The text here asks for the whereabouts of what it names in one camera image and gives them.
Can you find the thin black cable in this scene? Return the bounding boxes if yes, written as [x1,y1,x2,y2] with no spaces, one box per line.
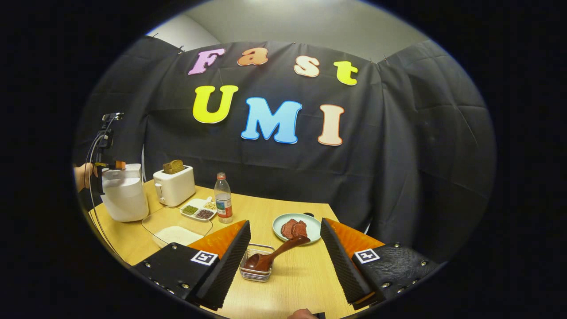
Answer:
[83,116,127,263]

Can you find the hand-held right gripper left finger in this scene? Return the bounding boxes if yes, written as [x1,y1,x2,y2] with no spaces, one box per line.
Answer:
[131,220,252,311]

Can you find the white rice cooker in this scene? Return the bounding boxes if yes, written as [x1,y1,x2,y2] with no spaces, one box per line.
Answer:
[101,163,149,222]

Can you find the pale green plate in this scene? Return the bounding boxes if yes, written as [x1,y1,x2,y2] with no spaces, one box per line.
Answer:
[272,213,322,245]

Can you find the white rice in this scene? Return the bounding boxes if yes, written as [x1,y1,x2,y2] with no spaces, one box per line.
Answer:
[154,226,204,247]

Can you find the metal wire chopstick holder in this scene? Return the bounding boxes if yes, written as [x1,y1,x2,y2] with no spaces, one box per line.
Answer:
[240,243,275,283]

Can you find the brown wooden spoon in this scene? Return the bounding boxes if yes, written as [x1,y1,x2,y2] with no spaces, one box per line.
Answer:
[243,235,311,272]

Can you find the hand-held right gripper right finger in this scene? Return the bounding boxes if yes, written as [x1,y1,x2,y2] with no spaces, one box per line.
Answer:
[320,218,439,311]

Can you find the white divided bean dish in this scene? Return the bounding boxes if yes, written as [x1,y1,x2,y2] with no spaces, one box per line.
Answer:
[180,197,217,221]

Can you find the clear glass container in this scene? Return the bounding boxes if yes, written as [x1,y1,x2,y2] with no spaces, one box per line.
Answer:
[142,206,214,249]

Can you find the white toaster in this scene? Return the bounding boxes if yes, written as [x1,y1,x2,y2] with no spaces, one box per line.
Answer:
[153,165,196,207]

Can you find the clear plastic water bottle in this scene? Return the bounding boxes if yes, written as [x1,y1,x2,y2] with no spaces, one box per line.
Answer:
[214,172,233,224]

